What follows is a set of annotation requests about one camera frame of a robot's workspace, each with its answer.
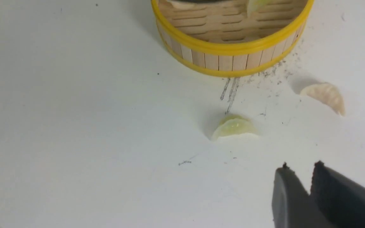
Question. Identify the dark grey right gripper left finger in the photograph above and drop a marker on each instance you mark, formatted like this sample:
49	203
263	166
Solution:
292	206

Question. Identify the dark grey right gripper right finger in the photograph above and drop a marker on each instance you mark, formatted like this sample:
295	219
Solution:
339	199

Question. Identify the green translucent dumpling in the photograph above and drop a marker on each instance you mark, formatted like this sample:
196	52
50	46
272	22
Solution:
234	125

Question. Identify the white pleated dumpling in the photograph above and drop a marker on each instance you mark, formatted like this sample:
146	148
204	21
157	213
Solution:
328	94

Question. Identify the bamboo steamer tray yellow rim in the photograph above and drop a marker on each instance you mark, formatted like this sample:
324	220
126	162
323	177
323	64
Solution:
224	40

